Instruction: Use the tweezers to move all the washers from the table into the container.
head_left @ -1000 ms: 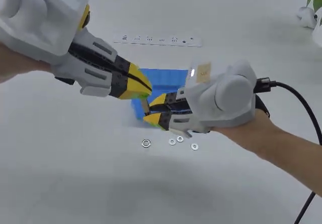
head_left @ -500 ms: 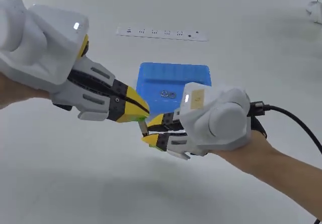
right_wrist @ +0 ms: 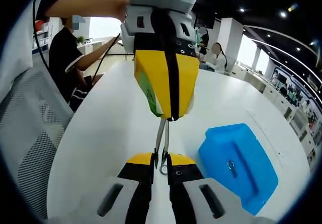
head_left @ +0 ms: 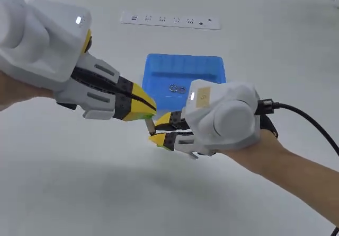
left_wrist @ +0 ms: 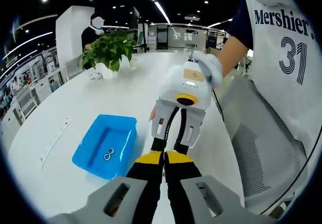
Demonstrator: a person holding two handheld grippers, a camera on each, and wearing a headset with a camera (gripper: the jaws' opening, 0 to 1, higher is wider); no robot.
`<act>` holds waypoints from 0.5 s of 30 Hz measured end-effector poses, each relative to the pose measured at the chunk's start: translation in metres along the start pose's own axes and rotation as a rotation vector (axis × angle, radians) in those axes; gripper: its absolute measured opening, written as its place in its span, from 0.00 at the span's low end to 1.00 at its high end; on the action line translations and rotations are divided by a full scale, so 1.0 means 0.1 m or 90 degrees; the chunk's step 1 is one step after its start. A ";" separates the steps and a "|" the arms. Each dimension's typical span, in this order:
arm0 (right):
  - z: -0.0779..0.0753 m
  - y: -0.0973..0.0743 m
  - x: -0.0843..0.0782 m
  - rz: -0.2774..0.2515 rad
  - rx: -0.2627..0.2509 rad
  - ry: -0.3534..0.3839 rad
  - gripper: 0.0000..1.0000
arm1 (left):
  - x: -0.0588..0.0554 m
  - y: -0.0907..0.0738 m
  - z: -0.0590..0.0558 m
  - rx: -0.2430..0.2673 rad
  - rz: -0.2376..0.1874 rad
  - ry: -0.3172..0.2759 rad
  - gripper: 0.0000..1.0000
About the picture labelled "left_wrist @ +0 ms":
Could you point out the white display shelf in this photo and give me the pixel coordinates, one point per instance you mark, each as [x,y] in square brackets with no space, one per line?
[30,83]

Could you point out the white table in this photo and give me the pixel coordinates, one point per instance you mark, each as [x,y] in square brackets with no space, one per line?
[113,98]

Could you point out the person's body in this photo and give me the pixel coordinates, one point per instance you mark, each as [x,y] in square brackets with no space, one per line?
[284,70]

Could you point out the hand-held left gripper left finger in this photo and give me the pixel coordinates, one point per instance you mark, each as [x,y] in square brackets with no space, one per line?
[118,196]

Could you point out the grey mesh office chair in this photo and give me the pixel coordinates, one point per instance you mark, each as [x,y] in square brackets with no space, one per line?
[259,143]

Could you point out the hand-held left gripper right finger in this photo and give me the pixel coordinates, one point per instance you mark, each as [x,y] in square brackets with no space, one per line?
[201,196]

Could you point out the white table socket strip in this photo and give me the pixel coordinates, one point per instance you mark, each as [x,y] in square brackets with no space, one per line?
[54,141]

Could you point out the blue plastic container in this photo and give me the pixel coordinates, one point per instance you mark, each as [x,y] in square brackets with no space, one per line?
[105,146]

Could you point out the white plant pot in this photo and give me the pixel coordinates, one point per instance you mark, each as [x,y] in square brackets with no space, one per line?
[107,70]

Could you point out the silver metal washer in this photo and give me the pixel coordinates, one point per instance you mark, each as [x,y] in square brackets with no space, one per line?
[112,150]
[107,156]

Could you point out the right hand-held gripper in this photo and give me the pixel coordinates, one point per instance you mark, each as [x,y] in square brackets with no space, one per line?
[186,83]

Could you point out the green leafy plant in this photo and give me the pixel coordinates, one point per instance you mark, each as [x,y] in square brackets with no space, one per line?
[110,47]

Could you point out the person's right forearm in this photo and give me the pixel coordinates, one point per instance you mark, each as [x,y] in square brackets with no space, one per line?
[232,55]

